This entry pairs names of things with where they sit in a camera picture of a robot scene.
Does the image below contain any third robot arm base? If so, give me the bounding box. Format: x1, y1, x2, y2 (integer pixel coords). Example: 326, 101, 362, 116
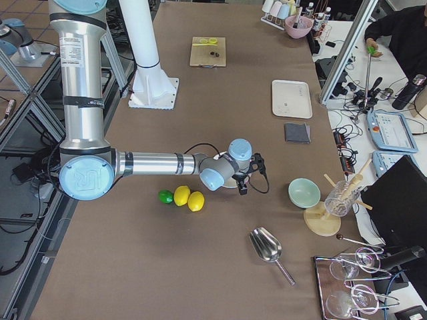
1, 18, 57, 67

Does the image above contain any mint green bowl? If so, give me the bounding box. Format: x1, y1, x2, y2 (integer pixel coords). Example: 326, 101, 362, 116
288, 178, 321, 209

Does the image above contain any wooden cup stand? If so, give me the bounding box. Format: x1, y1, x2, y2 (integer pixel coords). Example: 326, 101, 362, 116
304, 159, 373, 237

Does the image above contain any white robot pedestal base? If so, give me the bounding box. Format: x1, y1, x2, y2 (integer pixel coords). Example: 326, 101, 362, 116
120, 1, 179, 110

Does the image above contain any green lime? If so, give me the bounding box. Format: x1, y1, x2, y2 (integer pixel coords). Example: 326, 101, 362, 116
157, 189, 173, 204

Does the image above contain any yellow lemon near lime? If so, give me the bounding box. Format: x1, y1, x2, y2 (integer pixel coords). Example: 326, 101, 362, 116
173, 185, 191, 207

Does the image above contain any clear textured glass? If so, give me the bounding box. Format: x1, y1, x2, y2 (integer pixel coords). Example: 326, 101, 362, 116
324, 181, 360, 217

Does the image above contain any yellow lemon outer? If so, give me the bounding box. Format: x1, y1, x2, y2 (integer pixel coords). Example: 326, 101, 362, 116
187, 191, 205, 212

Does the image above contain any aluminium frame post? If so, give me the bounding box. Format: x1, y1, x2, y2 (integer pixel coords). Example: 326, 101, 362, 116
319, 0, 378, 107

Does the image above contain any bamboo cutting board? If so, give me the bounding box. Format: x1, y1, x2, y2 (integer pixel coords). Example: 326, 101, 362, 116
189, 37, 227, 67

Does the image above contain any pink ice bowl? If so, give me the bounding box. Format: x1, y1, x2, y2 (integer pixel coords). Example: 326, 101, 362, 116
285, 15, 314, 39

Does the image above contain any grey teach pendant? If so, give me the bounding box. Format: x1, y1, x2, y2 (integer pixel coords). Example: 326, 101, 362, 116
366, 111, 418, 153
372, 150, 414, 177

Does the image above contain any cream rabbit tray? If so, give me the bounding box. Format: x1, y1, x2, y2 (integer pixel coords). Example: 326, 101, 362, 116
272, 79, 313, 119

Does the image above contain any grey folded cloth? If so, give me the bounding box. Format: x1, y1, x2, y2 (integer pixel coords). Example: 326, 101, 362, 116
284, 123, 311, 144

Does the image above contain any person in black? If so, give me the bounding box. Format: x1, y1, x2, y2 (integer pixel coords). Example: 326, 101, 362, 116
364, 5, 426, 79

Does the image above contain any black thermos bottle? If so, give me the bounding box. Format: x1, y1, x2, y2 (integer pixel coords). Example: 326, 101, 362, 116
392, 74, 426, 110

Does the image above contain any metal glass rack tray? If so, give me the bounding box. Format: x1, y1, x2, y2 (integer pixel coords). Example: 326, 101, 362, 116
313, 247, 400, 319

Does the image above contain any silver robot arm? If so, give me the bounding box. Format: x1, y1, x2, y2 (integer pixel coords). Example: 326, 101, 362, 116
49, 1, 266, 201

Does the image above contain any black monitor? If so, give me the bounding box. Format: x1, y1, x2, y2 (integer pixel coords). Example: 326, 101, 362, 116
362, 155, 426, 248

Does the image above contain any white round plate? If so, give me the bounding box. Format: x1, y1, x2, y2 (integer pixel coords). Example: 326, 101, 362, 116
213, 151, 250, 190

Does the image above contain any metal ice scoop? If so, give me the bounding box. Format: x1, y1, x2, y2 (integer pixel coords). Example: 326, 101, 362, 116
250, 227, 296, 286

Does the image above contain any grey teach pendant upper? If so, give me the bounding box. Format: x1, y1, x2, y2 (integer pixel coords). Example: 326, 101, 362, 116
366, 111, 418, 153

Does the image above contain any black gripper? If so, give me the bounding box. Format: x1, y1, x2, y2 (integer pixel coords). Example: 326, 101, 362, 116
233, 153, 266, 195

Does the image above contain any pastel cup rack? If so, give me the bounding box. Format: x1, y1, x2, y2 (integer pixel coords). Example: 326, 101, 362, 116
260, 0, 300, 31

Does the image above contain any grey teach pendant lower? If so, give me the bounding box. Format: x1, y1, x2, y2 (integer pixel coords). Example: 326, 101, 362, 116
372, 150, 414, 177

